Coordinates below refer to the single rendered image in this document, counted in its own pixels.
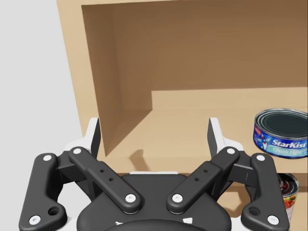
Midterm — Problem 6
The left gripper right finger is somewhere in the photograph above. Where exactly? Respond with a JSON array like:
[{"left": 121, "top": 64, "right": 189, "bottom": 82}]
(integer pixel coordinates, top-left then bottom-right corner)
[{"left": 166, "top": 117, "right": 291, "bottom": 231}]

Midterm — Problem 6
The pale wooden shelf unit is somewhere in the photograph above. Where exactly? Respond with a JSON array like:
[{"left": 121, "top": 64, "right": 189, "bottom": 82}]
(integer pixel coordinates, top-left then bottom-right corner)
[{"left": 56, "top": 0, "right": 308, "bottom": 231}]

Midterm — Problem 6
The blue flat can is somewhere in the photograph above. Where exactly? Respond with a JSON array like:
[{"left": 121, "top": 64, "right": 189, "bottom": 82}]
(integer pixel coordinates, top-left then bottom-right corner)
[{"left": 253, "top": 108, "right": 308, "bottom": 159}]

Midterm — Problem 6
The red and white can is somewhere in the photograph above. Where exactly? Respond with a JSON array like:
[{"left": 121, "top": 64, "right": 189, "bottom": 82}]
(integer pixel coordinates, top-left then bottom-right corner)
[{"left": 276, "top": 173, "right": 300, "bottom": 223}]

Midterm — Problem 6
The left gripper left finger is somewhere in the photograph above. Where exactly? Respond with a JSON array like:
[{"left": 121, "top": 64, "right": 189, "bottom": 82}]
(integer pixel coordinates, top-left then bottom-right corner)
[{"left": 18, "top": 117, "right": 144, "bottom": 231}]

